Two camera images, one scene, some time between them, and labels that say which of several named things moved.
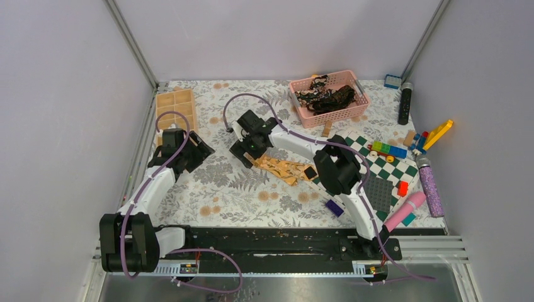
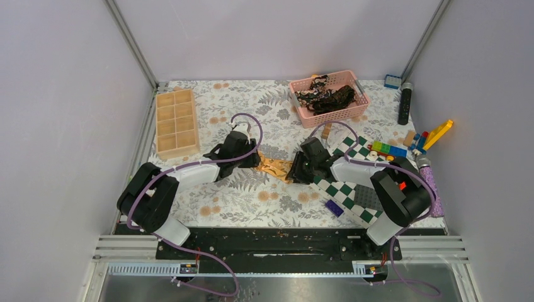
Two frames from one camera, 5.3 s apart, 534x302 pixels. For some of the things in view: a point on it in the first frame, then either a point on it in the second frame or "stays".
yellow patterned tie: (292, 172) stays
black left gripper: (201, 150) to (252, 162)
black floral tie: (322, 100) stays
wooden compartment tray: (182, 100) stays
